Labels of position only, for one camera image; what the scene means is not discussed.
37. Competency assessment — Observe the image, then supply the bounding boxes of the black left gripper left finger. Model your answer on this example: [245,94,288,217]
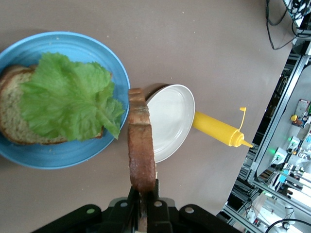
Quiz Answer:
[31,185,141,233]

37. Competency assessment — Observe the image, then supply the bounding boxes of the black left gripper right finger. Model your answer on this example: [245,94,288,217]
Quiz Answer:
[147,179,235,233]

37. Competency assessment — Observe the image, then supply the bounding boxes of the brown bread slice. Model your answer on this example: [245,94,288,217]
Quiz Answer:
[127,87,158,230]
[0,64,113,146]

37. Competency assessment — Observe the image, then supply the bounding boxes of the yellow mustard squeeze bottle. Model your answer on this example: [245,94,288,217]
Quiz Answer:
[192,107,253,148]

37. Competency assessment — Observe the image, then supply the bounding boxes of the green lettuce leaf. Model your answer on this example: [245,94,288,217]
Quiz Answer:
[18,51,125,142]

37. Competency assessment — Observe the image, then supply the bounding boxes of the blue round plate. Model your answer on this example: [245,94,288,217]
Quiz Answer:
[0,31,131,170]

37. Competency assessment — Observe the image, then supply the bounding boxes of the beige round plate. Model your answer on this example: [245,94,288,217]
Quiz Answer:
[145,84,196,164]

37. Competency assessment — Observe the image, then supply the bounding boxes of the aluminium profile frame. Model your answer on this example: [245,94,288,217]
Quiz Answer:
[218,41,311,233]

